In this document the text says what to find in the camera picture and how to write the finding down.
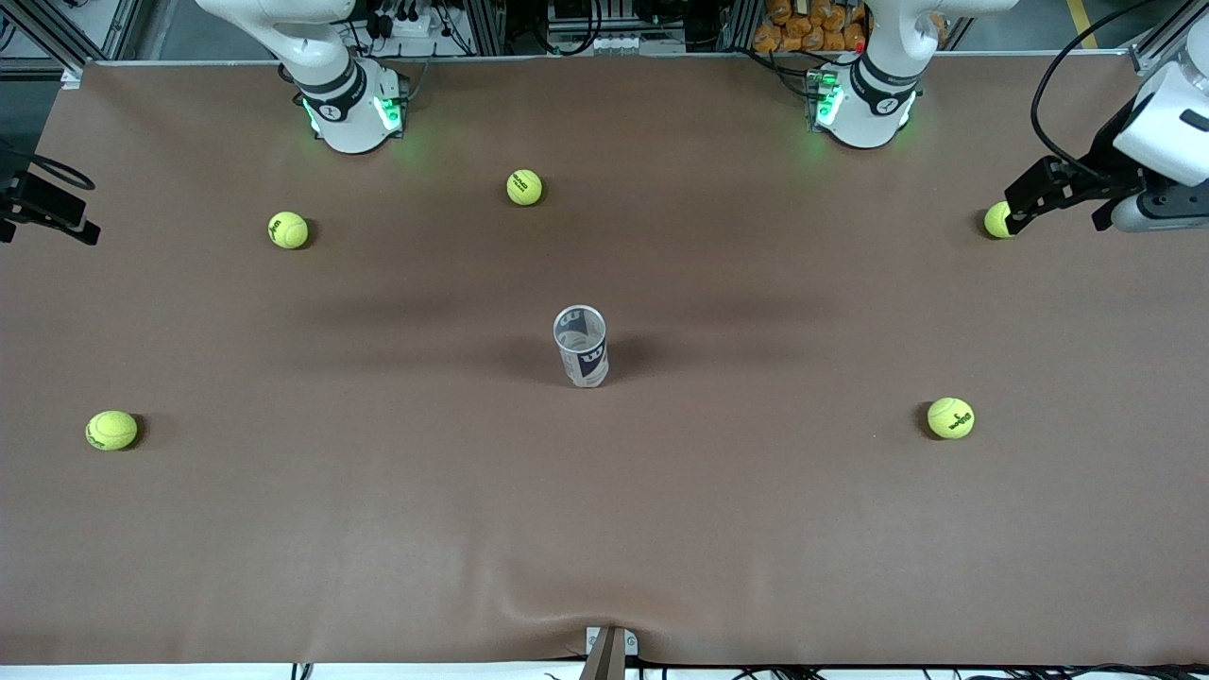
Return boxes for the clear printed tennis ball can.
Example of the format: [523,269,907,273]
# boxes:
[553,304,611,389]

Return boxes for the yellow tennis ball bold print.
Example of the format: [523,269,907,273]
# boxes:
[927,397,976,440]

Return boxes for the orange mesh bag pile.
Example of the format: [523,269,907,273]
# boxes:
[752,0,868,55]

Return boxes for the white power strip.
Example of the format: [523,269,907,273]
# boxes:
[366,0,461,60]

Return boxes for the brown table cover mat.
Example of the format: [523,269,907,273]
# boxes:
[0,52,1209,668]

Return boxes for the metal table edge clamp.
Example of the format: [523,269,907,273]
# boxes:
[580,625,639,680]

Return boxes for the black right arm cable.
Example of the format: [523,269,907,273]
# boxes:
[0,140,97,193]

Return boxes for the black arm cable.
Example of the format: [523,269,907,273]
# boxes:
[0,140,97,193]
[1029,0,1168,179]

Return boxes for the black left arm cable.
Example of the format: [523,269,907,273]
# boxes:
[1029,0,1168,179]

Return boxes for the aluminium frame strut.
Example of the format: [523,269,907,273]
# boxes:
[0,0,143,81]

